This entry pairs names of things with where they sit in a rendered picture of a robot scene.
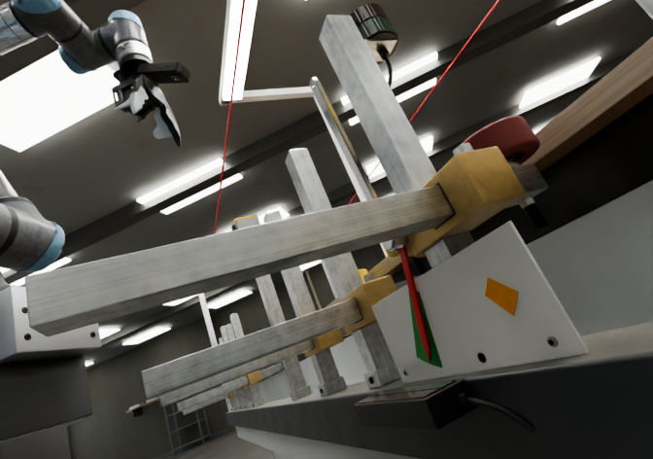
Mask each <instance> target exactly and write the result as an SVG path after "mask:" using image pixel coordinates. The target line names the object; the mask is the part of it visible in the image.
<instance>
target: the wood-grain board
mask: <svg viewBox="0 0 653 459"><path fill-rule="evenodd" d="M652 93H653V37H652V38H651V39H650V40H648V41H647V42H646V43H645V44H644V45H642V46H641V47H640V48H639V49H638V50H636V51H635V52H634V53H632V54H631V55H630V56H629V57H628V58H626V59H625V60H624V61H623V62H622V63H620V64H619V65H618V66H617V67H616V68H614V69H613V70H612V71H611V72H609V73H608V74H607V75H606V76H605V77H603V78H602V79H601V80H600V81H599V82H597V83H596V84H595V85H594V86H592V87H591V88H590V89H589V90H587V91H586V92H585V93H584V94H583V95H581V96H580V97H579V98H578V99H577V100H575V101H574V102H573V103H572V104H570V105H569V106H568V107H567V108H566V109H565V110H564V111H563V112H562V113H561V114H559V115H558V116H557V117H556V118H555V119H553V120H552V121H551V122H550V123H548V124H547V125H546V126H545V127H543V128H542V129H541V130H540V131H539V132H537V133H536V134H535V135H536V137H537V138H538V140H539V142H540V146H539V148H538V150H537V151H536V152H535V153H534V154H533V155H532V156H531V157H530V158H529V159H527V160H526V161H525V162H523V163H522V164H520V166H522V165H527V164H532V163H533V164H534V165H535V166H536V168H537V169H538V171H539V172H541V171H543V170H544V169H546V168H547V167H548V166H550V165H551V164H553V163H554V162H556V161H557V160H558V159H560V158H562V157H563V156H565V155H566V154H567V153H569V152H570V151H572V150H573V149H574V148H576V147H577V146H579V145H580V144H582V143H583V142H584V141H586V140H587V139H589V138H590V137H592V136H593V135H594V134H596V133H597V132H599V131H600V130H602V129H603V128H604V127H606V126H607V125H609V124H610V123H612V122H613V121H615V120H616V119H618V118H619V117H620V116H622V115H623V114H625V113H626V112H628V111H629V110H630V109H632V108H633V107H635V106H636V105H637V104H638V103H639V102H641V101H642V100H644V99H645V98H646V97H648V96H649V95H651V94H652ZM401 270H403V265H402V261H401V257H400V256H397V257H392V258H391V257H389V256H388V257H386V258H385V259H384V260H383V261H382V262H380V263H379V264H378V265H376V266H375V267H374V268H373V269H371V270H370V271H369V272H368V273H370V272H374V273H375V275H376V277H377V278H381V277H384V276H387V275H391V276H392V277H393V276H394V275H396V274H397V273H398V272H400V271H401Z"/></svg>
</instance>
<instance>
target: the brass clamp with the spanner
mask: <svg viewBox="0 0 653 459"><path fill-rule="evenodd" d="M437 185H439V187H440V189H441V191H443V193H444V195H445V197H446V199H447V201H448V202H449V204H450V206H451V208H452V210H453V212H454V214H453V215H452V216H451V217H449V218H448V219H447V220H445V221H444V222H443V223H442V224H440V225H439V226H438V227H436V228H433V229H427V230H424V231H420V232H417V233H413V234H410V235H408V236H409V244H408V246H407V247H406V251H407V254H408V255H410V256H412V257H416V258H422V257H423V256H426V254H425V251H427V250H428V249H429V248H430V247H431V246H433V245H434V244H436V243H437V242H438V241H440V240H441V239H443V238H446V237H450V236H453V235H456V234H459V233H463V232H466V231H471V230H473V229H475V228H476V227H478V226H479V225H481V224H482V223H484V222H485V221H487V220H488V219H490V218H491V217H493V216H494V215H496V214H497V213H498V212H499V211H501V210H502V209H504V208H505V207H507V206H508V205H510V204H511V203H513V202H514V201H516V200H517V199H519V198H520V197H522V196H523V195H525V194H526V191H525V189H524V187H523V186H522V184H521V183H520V181H519V180H518V178H517V176H516V175H515V173H514V172H513V170H512V168H511V167H510V165H509V164H508V162H507V161H506V159H505V157H504V156H503V154H502V153H501V151H500V149H499V148H498V147H497V146H495V147H491V148H485V149H480V150H474V151H469V152H463V153H457V154H455V155H454V156H453V157H452V158H451V159H450V160H449V161H448V162H447V163H446V164H445V165H444V166H443V167H442V168H441V169H440V170H439V171H438V172H437V173H436V174H435V175H434V176H433V177H432V178H431V179H430V180H429V181H428V182H427V183H426V184H425V185H424V186H423V187H422V189H423V188H428V187H432V186H437Z"/></svg>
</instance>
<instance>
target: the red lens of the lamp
mask: <svg viewBox="0 0 653 459"><path fill-rule="evenodd" d="M350 16H351V17H352V19H353V21H354V22H355V24H356V26H357V27H358V26H359V25H360V24H362V23H363V22H364V21H366V20H368V19H370V18H375V17H382V18H388V17H387V15H386V14H385V12H384V10H383V9H382V7H381V6H379V5H377V4H365V5H362V6H360V7H358V8H357V9H355V10H354V11H353V12H352V13H351V14H350Z"/></svg>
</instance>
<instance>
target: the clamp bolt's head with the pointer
mask: <svg viewBox="0 0 653 459"><path fill-rule="evenodd" d="M403 239H404V244H403V247H402V249H401V250H399V254H400V257H401V261H402V265H403V269H404V273H405V277H406V281H407V286H408V290H409V294H410V298H411V301H412V305H413V309H414V313H415V317H416V321H417V325H418V329H419V333H420V337H421V341H422V344H423V347H424V350H425V352H426V355H427V357H428V359H429V362H430V361H431V354H430V341H429V337H428V333H427V329H426V325H425V321H424V317H423V313H422V309H421V306H420V302H419V298H418V294H417V290H416V286H415V282H414V278H413V274H412V270H411V266H410V263H409V259H408V255H407V251H406V247H407V246H408V244H409V236H408V235H406V236H403ZM383 243H384V245H385V247H386V248H387V249H393V248H394V246H395V242H394V240H389V241H386V242H383Z"/></svg>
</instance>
